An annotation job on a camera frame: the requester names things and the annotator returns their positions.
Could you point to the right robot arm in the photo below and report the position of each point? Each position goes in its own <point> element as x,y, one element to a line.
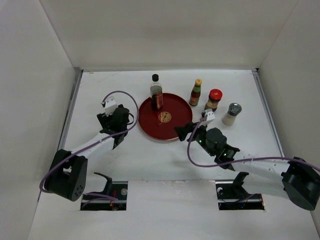
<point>289,178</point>

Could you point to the yellow cap sauce bottle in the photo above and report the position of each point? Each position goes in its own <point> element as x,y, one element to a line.
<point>195,93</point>

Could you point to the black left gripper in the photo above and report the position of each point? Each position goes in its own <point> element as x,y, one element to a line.
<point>105,119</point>

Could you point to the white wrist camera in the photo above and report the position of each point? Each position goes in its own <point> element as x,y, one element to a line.
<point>109,105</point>
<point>208,115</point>

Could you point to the red round tray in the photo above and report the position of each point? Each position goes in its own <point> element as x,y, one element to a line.
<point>160,124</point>

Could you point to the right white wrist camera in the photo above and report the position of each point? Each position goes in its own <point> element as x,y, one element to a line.
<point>208,115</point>

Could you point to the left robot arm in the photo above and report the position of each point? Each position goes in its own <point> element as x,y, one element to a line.
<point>68,171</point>

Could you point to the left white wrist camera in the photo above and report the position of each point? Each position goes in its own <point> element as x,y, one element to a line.
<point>109,105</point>

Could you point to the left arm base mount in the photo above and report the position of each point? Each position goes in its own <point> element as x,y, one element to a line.
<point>113,196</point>

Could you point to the tall dark vinegar bottle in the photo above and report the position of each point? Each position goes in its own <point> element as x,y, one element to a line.
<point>156,93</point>

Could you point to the silver cap salt shaker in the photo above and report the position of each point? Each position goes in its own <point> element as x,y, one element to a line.
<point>234,110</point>

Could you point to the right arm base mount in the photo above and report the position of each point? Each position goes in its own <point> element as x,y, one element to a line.
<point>231,195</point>

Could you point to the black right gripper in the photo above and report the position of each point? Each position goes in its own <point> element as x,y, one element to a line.
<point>182,131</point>

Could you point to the red lid sauce jar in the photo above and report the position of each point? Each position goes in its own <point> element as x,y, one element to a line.
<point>214,97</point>

